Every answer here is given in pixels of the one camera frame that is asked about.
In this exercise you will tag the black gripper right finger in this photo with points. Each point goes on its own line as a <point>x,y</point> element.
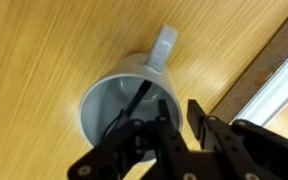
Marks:
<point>224,143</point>

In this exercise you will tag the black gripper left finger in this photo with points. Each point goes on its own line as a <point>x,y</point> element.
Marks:
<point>164,140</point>

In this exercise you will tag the white ceramic mug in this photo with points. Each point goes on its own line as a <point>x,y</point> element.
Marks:
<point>130,66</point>

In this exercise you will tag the thin black stick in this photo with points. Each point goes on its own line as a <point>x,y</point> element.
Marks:
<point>140,95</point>

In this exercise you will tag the long aluminium bar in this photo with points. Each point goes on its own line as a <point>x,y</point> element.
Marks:
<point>277,80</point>

